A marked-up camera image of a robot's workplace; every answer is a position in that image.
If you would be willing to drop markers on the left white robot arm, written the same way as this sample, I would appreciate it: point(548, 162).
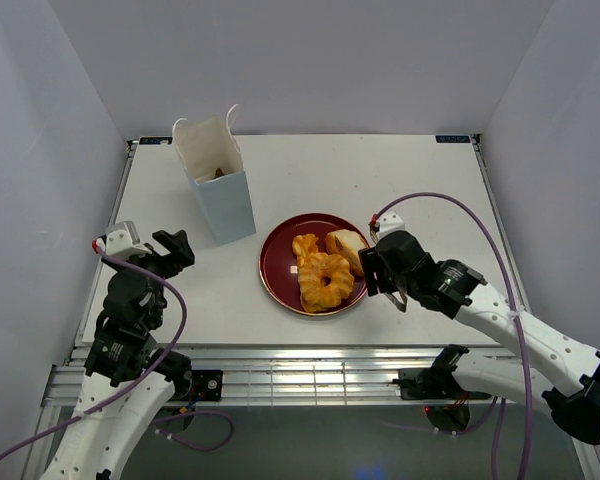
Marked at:
point(127, 378)

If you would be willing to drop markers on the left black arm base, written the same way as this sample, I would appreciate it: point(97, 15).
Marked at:
point(199, 385)

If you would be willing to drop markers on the large fluted ring bread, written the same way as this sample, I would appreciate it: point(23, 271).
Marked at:
point(325, 281)

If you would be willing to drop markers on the dark red round plate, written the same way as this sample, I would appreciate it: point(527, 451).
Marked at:
point(278, 264)

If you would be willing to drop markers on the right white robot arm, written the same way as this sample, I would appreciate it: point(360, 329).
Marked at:
point(556, 375)

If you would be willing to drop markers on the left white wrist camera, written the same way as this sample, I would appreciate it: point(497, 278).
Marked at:
point(121, 241)

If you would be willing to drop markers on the blue table label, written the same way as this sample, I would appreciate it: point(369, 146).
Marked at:
point(453, 139)
point(155, 140)

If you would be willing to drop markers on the small twisted orange bread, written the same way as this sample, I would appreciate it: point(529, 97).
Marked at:
point(304, 246)

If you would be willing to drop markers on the metal serving tongs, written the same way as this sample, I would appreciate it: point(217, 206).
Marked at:
point(396, 294)

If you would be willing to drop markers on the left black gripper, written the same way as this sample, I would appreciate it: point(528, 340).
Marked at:
point(181, 252)

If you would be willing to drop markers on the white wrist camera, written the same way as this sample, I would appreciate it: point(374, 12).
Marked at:
point(382, 225)
point(121, 241)

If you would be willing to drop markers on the large round bread roll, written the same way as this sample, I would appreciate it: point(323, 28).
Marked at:
point(348, 244)

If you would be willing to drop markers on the aluminium frame rail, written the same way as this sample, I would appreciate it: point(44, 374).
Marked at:
point(347, 376)

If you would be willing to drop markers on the left blue table label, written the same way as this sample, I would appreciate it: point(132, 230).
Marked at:
point(155, 140)

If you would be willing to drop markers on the right blue table label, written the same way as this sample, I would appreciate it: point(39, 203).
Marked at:
point(453, 139)

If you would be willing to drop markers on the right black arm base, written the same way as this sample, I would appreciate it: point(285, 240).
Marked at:
point(431, 384)

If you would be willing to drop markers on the light blue paper bag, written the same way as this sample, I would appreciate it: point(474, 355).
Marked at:
point(225, 202)

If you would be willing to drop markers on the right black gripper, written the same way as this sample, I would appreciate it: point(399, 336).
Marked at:
point(372, 263)

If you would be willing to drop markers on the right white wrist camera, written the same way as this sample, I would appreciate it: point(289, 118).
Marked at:
point(382, 225)

